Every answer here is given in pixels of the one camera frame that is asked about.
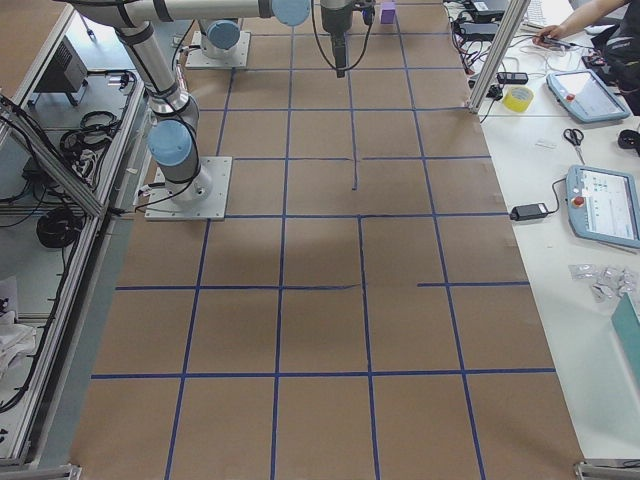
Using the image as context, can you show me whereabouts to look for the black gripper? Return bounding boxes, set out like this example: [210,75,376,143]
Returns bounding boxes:
[321,6,353,78]

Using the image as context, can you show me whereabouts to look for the person hand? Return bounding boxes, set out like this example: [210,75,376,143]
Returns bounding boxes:
[532,25,569,45]

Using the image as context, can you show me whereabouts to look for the purple foam cube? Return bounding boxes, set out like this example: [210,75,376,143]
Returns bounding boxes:
[380,1,396,25]

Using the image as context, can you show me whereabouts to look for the black remote device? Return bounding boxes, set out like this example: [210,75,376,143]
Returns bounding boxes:
[496,72,529,85]

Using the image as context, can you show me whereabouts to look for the yellow tape roll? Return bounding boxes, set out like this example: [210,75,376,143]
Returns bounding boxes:
[503,85,534,113]

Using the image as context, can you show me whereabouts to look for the far teach pendant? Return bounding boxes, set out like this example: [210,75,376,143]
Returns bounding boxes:
[546,70,630,123]

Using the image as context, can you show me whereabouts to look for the teach pendant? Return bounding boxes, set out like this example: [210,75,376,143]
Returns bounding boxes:
[546,70,630,123]
[566,165,639,249]

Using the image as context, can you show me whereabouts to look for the black power adapter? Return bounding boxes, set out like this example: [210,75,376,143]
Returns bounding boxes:
[509,203,549,221]

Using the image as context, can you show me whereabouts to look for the grey control box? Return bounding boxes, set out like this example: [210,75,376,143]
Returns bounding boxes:
[34,37,88,106]

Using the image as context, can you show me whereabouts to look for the near teach pendant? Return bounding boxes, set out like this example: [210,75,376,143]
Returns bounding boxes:
[566,165,639,249]

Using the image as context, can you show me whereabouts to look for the plastic bags of parts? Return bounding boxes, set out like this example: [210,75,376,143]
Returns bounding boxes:
[568,264,639,302]

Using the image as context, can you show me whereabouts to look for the teal board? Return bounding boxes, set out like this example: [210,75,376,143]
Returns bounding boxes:
[611,293,640,379]

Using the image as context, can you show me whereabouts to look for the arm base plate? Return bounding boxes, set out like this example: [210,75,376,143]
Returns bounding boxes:
[144,156,232,221]
[185,30,251,70]

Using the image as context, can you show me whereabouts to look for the aluminium frame post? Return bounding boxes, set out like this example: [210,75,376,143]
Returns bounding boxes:
[467,0,530,114]

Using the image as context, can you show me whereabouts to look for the black handled scissors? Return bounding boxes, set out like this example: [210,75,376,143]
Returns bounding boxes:
[563,128,585,165]

